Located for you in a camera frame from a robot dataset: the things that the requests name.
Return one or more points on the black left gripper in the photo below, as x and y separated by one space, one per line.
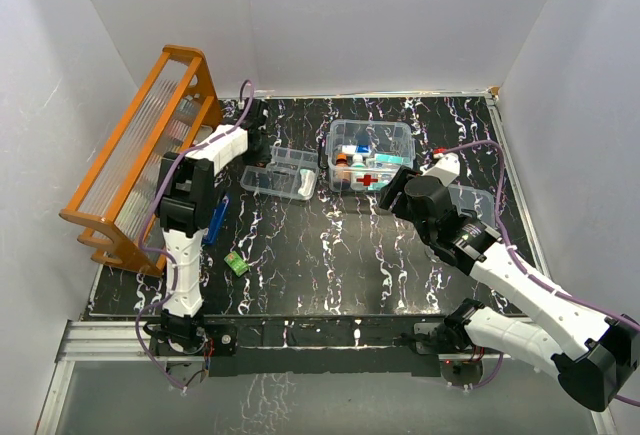
263 157

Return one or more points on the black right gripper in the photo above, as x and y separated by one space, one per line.
392 192

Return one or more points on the brown bottle orange cap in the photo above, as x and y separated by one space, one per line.
342 174

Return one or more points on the white bottle green label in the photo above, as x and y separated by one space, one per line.
357 162

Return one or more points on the white blue ointment tube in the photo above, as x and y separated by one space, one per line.
351 150

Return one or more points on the clear first aid box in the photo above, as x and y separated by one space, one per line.
394 138

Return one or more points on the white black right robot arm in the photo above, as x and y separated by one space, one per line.
591 354

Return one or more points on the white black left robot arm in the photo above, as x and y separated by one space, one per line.
188 199

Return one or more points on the clear plastic box lid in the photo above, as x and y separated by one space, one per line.
469 199

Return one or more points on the clear plastic divider tray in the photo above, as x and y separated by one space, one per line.
281 177

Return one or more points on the orange wooden rack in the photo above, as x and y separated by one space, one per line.
174 105

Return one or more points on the small green packet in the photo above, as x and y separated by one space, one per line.
236 263

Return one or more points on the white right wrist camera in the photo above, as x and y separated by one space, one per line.
446 167

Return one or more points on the aluminium frame rail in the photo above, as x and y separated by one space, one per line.
344 344

